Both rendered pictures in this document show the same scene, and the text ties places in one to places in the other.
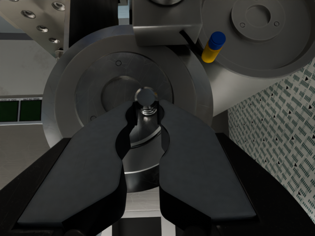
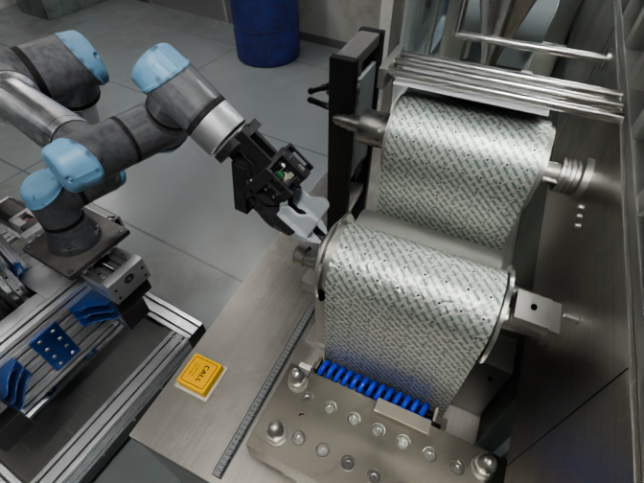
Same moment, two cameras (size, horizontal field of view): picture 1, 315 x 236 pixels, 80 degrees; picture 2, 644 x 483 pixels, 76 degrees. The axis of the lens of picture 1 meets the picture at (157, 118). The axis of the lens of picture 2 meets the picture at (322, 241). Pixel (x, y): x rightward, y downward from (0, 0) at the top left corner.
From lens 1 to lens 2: 70 cm
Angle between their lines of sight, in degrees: 100
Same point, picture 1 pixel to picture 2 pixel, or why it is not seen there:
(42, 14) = (380, 460)
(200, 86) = not seen: hidden behind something
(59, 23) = (400, 456)
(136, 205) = (618, 269)
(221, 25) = not seen: hidden behind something
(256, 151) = (452, 192)
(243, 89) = (373, 223)
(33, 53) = not seen: outside the picture
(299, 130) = (397, 187)
